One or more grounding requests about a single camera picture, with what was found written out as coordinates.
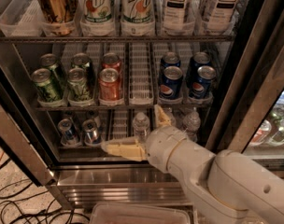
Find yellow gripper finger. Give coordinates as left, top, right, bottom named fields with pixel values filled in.
left=101, top=136, right=147, bottom=161
left=154, top=105, right=171, bottom=128

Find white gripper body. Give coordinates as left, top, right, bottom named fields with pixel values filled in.
left=145, top=126, right=186, bottom=174

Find green can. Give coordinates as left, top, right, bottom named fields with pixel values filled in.
left=31, top=68, right=63, bottom=103
left=40, top=53, right=65, bottom=88
left=71, top=53, right=95, bottom=85
left=67, top=67, right=92, bottom=102

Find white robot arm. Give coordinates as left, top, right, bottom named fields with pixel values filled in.
left=102, top=105, right=284, bottom=224

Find water bottle middle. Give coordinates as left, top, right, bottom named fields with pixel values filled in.
left=163, top=108, right=177, bottom=126

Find water bottle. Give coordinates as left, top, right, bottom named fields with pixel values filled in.
left=163, top=108, right=177, bottom=126
left=182, top=111, right=201, bottom=142
left=133, top=112, right=150, bottom=143

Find empty white shelf tray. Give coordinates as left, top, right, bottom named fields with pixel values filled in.
left=129, top=43, right=154, bottom=105

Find blue pepsi can front left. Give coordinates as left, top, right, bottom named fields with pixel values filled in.
left=159, top=66, right=183, bottom=100

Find blue pepsi can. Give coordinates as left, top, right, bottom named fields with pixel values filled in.
left=189, top=65, right=216, bottom=99
left=160, top=51, right=181, bottom=74
left=186, top=52, right=211, bottom=87
left=159, top=66, right=183, bottom=100

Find blue silver can right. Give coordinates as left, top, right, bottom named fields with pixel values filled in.
left=82, top=119, right=101, bottom=146

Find blue silver can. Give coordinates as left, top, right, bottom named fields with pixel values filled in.
left=82, top=119, right=101, bottom=146
left=58, top=119, right=79, bottom=145

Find blue pepsi can front right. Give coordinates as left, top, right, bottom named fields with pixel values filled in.
left=189, top=65, right=216, bottom=99

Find blue pepsi can back left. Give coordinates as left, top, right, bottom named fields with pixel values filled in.
left=160, top=51, right=181, bottom=74

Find orange can front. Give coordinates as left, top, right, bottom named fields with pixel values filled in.
left=98, top=68, right=121, bottom=101

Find orange can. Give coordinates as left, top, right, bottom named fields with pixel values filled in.
left=102, top=52, right=121, bottom=72
left=98, top=68, right=121, bottom=101

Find blue silver can left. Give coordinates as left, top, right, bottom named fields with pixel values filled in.
left=58, top=119, right=79, bottom=145

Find blue pepsi can back right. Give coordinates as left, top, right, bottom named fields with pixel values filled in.
left=186, top=52, right=211, bottom=87

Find orange can back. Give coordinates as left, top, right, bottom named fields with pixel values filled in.
left=102, top=52, right=121, bottom=72

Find glass fridge door right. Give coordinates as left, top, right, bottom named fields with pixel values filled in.
left=199, top=0, right=284, bottom=170

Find green can front left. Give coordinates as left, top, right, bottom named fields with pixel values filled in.
left=31, top=68, right=63, bottom=103

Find green can back left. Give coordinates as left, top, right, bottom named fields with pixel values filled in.
left=40, top=53, right=65, bottom=88

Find steel fridge door left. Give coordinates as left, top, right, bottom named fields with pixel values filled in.
left=0, top=70, right=54, bottom=186

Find gold tall can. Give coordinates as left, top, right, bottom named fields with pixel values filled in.
left=38, top=0, right=78, bottom=35

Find water bottle left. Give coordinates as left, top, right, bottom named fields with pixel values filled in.
left=133, top=112, right=150, bottom=143

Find water bottle right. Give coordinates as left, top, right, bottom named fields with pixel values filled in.
left=182, top=111, right=201, bottom=142

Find clear bin left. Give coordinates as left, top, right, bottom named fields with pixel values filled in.
left=89, top=203, right=191, bottom=224

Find tea bottle left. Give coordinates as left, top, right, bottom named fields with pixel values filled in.
left=163, top=0, right=192, bottom=31

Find tea bottle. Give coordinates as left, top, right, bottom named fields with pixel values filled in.
left=199, top=0, right=238, bottom=35
left=163, top=0, right=192, bottom=31

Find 7up bottle right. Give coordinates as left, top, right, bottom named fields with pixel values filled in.
left=121, top=0, right=152, bottom=24

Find tea bottle right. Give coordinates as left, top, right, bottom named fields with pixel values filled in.
left=199, top=0, right=238, bottom=35

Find empty clear top tray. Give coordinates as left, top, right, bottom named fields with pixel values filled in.
left=0, top=0, right=44, bottom=37

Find black floor cables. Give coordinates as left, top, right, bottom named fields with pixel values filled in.
left=0, top=157, right=91, bottom=224

